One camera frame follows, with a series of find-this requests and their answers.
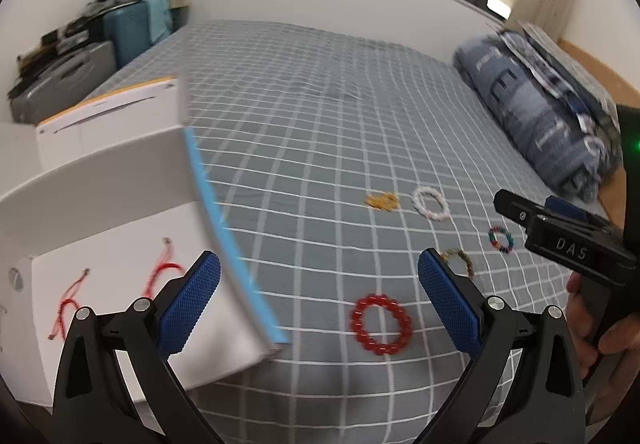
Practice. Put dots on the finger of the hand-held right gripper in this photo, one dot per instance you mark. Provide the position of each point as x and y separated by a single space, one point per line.
565 208
512 206

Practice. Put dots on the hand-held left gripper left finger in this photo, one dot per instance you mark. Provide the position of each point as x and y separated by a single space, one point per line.
192 304

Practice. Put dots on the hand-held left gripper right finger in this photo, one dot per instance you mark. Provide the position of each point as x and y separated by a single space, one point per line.
450 304

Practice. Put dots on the white and blue cardboard box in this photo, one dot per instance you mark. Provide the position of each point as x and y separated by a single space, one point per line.
100 184

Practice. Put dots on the person's right hand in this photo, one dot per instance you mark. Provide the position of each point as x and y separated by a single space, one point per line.
620 339

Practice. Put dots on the folded blue quilt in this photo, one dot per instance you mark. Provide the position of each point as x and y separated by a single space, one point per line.
530 124

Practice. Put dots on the blue patterned pillow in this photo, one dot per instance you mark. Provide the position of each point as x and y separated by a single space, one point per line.
550 69

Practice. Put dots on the bed with grey checked sheet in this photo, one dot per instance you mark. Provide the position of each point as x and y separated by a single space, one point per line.
300 99

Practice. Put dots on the grey suitcase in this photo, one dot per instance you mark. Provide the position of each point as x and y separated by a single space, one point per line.
60 79

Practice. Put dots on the teal suitcase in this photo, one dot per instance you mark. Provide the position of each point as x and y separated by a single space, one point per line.
127 36

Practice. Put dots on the teal cloth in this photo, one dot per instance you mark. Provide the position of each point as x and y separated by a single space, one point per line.
160 19

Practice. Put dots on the stack of dark boxes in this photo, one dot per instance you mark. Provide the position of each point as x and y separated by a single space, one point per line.
65 36

